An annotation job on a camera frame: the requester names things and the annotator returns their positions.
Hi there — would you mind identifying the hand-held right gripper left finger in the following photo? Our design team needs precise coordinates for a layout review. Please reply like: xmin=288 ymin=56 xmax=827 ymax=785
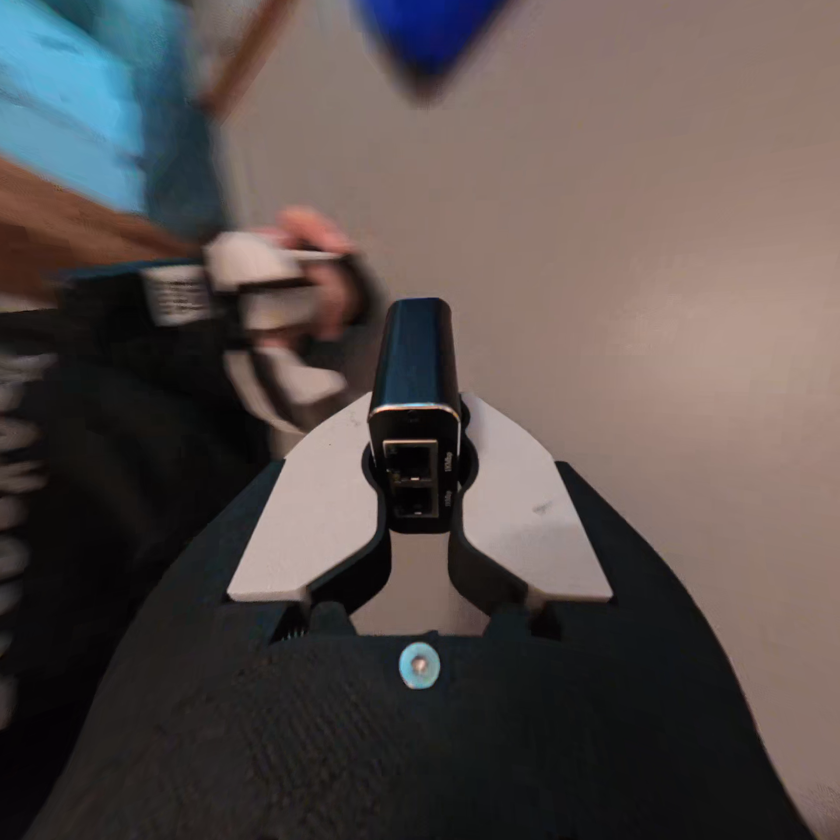
xmin=226 ymin=394 xmax=395 ymax=603

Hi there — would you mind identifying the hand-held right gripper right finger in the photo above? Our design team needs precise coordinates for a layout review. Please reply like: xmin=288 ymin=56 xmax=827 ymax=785
xmin=448 ymin=392 xmax=614 ymax=603

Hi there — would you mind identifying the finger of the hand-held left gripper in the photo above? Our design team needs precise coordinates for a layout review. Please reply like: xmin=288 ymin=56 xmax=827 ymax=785
xmin=223 ymin=348 xmax=349 ymax=434
xmin=203 ymin=233 xmax=316 ymax=332

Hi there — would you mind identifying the black network splitter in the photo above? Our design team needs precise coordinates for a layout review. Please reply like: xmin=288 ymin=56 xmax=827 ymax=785
xmin=366 ymin=297 xmax=466 ymax=536

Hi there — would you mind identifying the blue plastic bin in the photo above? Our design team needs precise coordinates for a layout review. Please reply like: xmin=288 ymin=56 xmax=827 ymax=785
xmin=351 ymin=0 xmax=513 ymax=106

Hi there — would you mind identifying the grey desk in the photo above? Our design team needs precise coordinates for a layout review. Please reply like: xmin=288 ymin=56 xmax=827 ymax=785
xmin=217 ymin=0 xmax=840 ymax=840

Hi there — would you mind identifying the person's left hand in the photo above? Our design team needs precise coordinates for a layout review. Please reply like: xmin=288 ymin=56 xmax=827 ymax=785
xmin=259 ymin=206 xmax=366 ymax=339

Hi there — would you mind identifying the person's black printed sweatshirt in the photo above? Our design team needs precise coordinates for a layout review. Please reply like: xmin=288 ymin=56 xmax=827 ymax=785
xmin=0 ymin=308 xmax=277 ymax=729

